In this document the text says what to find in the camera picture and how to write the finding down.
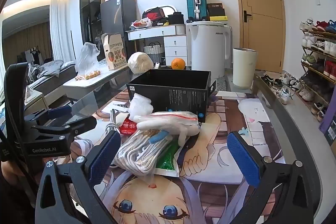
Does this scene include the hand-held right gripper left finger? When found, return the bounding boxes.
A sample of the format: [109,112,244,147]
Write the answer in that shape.
[34,130,122,224]

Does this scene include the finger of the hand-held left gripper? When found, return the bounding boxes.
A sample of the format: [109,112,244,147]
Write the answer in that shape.
[25,105,73,125]
[31,116,97,136]

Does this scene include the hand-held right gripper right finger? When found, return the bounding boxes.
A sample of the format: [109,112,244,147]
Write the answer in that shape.
[226,131,315,224]

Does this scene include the clear bag of white rope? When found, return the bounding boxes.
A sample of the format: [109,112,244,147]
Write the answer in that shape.
[114,112,200,178]

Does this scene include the red and white packet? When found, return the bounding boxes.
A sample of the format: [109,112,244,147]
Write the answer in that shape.
[119,116,139,136]

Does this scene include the green and white pouch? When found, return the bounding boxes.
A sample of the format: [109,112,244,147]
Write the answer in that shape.
[155,139,189,178]

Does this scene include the black cardboard box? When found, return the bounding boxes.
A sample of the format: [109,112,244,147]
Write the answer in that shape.
[126,69,217,123]

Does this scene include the white bedside cabinet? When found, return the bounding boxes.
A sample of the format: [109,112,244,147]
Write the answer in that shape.
[25,90,48,119]

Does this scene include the printed cartoon table mat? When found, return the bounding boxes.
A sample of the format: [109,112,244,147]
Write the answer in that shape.
[71,88,286,224]

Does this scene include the bed with grey bedding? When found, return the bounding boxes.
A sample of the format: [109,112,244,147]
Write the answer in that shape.
[26,60,78,98]

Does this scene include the white side table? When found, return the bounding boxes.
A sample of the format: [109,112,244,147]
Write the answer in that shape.
[62,64,132,106]

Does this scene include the clear plastic bag of fruit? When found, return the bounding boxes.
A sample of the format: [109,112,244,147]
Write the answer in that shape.
[75,42,101,81]

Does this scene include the small blue rubber piece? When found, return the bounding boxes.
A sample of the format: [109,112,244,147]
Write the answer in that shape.
[150,131,168,144]

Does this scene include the printed cardboard fruit box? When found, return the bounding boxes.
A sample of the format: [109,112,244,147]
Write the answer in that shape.
[101,33,128,71]

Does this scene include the white curtain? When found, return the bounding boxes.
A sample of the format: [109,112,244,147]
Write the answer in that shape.
[50,0,72,63]

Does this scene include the pile of sneakers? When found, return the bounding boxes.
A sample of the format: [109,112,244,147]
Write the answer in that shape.
[260,70,302,105]

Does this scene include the white wrapped round bundle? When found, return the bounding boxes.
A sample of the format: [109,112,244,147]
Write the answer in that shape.
[127,52,154,74]

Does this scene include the white cylindrical bin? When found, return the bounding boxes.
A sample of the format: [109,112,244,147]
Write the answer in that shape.
[232,48,258,90]

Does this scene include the purple box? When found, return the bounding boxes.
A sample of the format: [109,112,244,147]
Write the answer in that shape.
[319,106,336,147]

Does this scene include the wicker basket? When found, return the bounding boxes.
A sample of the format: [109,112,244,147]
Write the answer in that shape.
[143,43,164,64]

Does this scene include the orange fruit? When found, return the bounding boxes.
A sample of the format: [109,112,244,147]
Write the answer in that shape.
[171,58,186,70]

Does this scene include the dark glass wardrobe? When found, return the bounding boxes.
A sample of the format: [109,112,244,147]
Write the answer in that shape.
[79,0,117,46]

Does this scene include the dark grey refrigerator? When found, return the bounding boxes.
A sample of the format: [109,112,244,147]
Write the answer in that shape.
[100,0,137,60]

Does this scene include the plastic bag of food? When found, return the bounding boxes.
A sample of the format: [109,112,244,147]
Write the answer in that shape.
[130,18,153,29]

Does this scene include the tall white appliance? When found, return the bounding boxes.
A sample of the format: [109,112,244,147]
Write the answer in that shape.
[186,21,233,80]

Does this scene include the white desk with drawers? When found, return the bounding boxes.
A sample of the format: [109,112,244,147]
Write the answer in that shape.
[125,25,188,67]

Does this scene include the shoe rack with shoes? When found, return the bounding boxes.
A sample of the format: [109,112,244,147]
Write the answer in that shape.
[299,18,336,119]

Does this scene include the red and black shoe bag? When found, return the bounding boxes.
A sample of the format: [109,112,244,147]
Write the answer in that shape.
[142,7,166,21]

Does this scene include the wooden door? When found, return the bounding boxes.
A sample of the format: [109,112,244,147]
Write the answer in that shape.
[231,0,286,73]

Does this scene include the black and yellow box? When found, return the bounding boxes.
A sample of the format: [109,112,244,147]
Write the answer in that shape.
[207,3,226,21]

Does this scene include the teal suitcase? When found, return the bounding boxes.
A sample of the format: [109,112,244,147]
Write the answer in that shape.
[185,0,208,22]

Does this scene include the grey cable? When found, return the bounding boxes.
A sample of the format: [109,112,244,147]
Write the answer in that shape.
[105,109,119,135]

